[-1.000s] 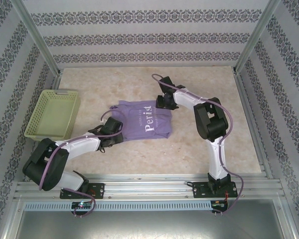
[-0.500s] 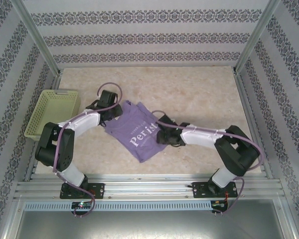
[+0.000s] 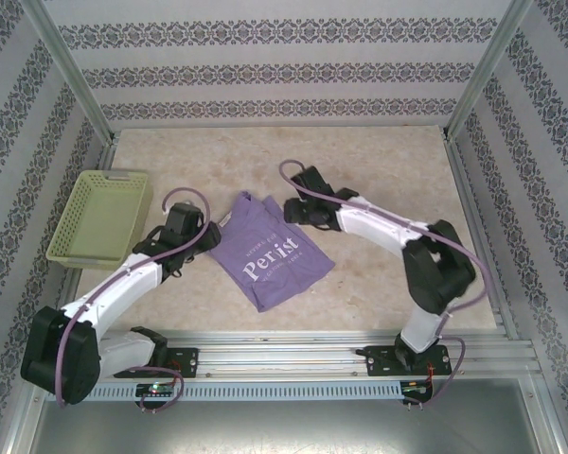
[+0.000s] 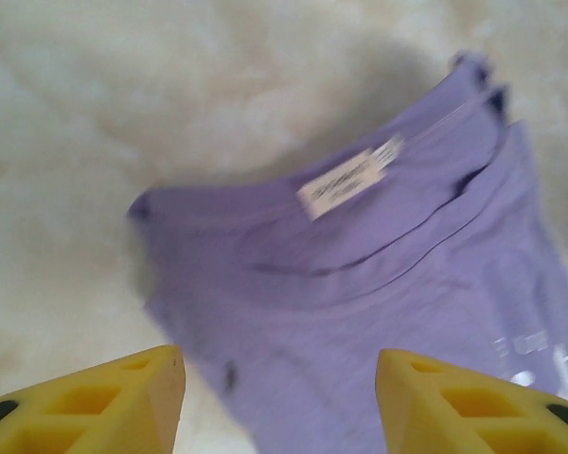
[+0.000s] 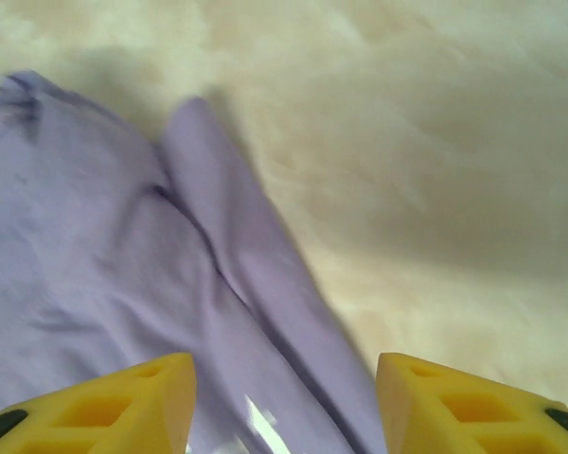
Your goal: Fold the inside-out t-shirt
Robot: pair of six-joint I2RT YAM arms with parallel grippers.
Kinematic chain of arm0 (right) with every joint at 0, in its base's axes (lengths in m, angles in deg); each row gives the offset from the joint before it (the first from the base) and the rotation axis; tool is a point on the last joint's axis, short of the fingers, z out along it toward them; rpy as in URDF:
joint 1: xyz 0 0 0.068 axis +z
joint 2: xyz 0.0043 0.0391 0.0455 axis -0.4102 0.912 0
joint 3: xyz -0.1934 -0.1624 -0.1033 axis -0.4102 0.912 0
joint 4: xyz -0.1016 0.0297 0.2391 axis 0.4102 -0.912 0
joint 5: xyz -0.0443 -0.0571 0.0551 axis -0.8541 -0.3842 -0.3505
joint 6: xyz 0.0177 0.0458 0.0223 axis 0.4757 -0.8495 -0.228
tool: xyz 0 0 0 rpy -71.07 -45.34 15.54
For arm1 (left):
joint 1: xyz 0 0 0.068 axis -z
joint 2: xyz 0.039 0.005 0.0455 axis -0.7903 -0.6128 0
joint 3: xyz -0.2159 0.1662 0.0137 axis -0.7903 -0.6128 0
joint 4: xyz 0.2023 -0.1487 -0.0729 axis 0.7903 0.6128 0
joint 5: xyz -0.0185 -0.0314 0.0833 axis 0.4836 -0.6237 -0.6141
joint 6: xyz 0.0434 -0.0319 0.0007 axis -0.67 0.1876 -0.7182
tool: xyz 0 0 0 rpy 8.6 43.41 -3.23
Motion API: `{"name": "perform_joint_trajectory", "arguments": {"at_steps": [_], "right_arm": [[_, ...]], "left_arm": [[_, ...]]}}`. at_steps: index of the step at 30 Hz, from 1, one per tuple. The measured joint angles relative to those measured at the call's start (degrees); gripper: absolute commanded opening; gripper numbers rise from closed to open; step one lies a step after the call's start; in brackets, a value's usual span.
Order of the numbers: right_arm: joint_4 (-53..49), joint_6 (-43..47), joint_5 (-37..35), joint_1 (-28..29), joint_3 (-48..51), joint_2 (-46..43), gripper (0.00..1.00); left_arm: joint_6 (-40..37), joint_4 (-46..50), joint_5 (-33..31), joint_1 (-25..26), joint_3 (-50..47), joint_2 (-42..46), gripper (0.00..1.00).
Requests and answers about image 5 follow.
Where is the purple t-shirt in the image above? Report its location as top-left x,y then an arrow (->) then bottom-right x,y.
0,69 -> 384,454

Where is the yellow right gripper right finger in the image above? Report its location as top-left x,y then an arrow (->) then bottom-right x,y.
376,352 -> 568,454

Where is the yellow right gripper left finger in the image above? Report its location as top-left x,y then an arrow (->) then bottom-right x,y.
0,352 -> 198,454

